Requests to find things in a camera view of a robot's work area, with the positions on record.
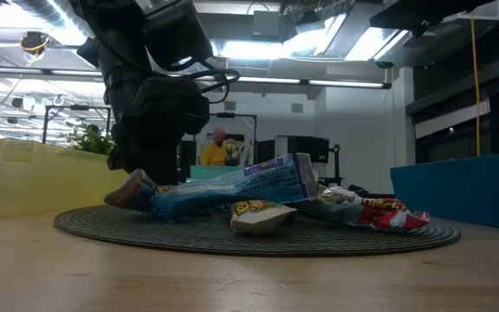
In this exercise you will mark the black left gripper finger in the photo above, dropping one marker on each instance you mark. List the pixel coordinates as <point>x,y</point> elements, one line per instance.
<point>121,151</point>
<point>160,158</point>

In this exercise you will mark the red Chewy granola bar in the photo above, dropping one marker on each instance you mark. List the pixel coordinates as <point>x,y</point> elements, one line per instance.
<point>384,214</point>
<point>130,193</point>

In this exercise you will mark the blue granola bar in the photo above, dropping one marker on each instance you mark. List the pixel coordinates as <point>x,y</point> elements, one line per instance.
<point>232,188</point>

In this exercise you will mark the green white granola bar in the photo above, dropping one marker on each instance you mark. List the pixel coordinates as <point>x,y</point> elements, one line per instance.
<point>260,214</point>
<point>336,201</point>

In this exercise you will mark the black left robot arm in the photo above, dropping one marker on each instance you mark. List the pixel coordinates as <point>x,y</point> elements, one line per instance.
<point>167,30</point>

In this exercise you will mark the black upright panel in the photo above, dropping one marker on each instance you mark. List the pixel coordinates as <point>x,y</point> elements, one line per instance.
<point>186,158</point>

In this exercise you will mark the green potted plant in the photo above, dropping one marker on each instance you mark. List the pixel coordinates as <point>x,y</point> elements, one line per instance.
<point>91,143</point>

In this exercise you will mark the teal plastic bin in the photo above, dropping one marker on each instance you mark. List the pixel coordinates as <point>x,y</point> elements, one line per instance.
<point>208,172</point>

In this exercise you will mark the person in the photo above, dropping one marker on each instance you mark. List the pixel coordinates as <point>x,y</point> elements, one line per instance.
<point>214,154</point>

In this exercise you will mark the yellow plastic bin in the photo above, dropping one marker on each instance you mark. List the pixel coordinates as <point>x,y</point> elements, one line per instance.
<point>37,182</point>

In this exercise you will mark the long linear ceiling light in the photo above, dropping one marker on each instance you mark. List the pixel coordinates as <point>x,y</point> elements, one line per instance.
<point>345,83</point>

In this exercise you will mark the small black monitor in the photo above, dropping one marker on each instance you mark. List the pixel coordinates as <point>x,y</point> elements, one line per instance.
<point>264,151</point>

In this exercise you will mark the large black monitor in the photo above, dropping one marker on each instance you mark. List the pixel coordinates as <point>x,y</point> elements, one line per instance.
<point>308,149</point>

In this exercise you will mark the black tripod stand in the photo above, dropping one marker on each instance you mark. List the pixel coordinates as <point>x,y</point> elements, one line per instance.
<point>337,167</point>

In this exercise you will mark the black floor object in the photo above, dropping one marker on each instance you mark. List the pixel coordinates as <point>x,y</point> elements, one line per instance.
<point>358,189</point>

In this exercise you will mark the round grey woven placemat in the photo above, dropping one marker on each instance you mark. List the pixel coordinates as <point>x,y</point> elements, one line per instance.
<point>327,238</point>

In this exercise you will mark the blue plastic bin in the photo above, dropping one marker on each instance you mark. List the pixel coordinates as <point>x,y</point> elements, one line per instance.
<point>462,190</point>

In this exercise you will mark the black background rig frame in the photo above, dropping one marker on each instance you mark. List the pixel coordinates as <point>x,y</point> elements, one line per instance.
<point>76,107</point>
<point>225,115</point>

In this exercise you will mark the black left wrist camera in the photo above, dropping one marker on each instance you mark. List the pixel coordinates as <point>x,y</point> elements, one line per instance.
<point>171,106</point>

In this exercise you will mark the black security camera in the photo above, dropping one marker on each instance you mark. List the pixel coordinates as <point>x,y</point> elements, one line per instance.
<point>384,65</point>

